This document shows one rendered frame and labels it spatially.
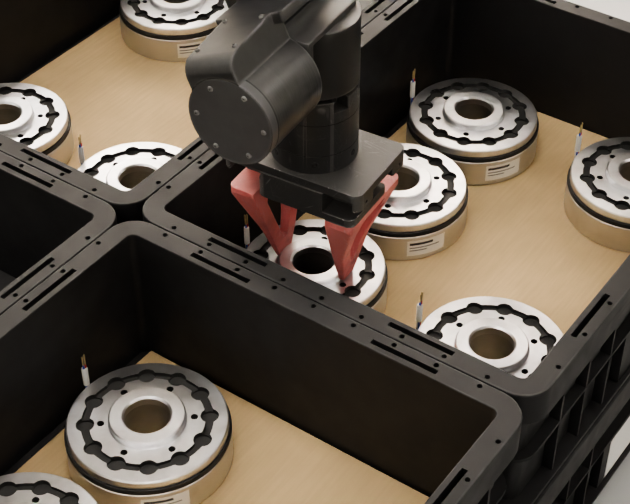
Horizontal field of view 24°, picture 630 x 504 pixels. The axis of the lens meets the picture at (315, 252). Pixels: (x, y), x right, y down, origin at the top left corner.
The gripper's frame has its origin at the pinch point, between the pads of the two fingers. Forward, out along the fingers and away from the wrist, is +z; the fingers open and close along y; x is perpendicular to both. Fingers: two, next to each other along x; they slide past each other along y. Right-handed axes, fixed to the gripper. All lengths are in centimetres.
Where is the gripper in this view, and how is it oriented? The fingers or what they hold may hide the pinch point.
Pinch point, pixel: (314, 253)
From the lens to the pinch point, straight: 100.8
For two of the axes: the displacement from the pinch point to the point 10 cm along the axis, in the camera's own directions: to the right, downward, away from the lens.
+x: 5.0, -5.6, 6.6
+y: 8.6, 3.3, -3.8
